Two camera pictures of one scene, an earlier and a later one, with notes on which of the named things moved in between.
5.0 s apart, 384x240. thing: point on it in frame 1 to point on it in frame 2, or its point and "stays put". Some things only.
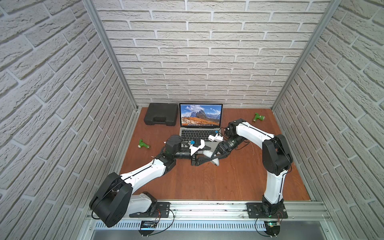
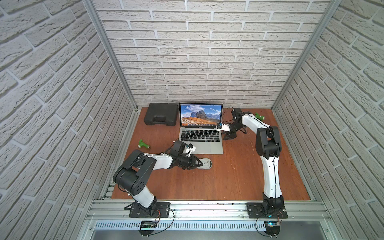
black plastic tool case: [162, 113] stays put
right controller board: [272, 228] stays put
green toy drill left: [141, 143] stays put
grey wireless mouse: [209, 154] to [207, 163]
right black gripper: [223, 150] to [230, 134]
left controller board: [147, 227] stays put
